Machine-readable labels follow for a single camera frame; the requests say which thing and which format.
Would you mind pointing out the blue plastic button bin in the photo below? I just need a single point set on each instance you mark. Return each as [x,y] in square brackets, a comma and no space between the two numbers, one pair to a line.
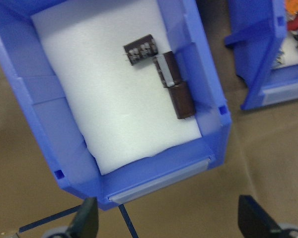
[258,49]

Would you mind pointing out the dark capacitor with white print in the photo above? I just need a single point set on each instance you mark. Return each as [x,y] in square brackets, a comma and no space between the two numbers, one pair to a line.
[140,49]

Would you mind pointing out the orange push button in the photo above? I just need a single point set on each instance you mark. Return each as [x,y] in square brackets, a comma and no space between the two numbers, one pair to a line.
[296,5]

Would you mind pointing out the brown capacitor with grey stripe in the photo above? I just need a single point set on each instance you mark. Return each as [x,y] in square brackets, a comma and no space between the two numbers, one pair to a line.
[167,69]

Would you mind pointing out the plain brown capacitor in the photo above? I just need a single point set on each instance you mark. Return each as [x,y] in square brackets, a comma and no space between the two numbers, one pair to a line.
[182,101]

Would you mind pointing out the blue plastic capacitor bin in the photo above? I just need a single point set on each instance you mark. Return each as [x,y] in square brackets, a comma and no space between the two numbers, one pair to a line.
[12,62]

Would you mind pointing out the clear label strip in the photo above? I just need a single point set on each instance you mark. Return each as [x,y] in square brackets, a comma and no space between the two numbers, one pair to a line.
[159,182]
[285,93]

